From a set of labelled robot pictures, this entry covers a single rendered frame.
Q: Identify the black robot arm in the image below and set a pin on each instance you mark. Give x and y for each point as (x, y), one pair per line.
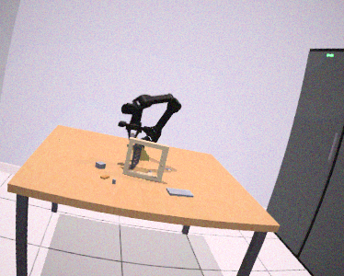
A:
(146, 101)

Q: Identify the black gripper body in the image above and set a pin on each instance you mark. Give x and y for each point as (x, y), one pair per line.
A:
(144, 128)

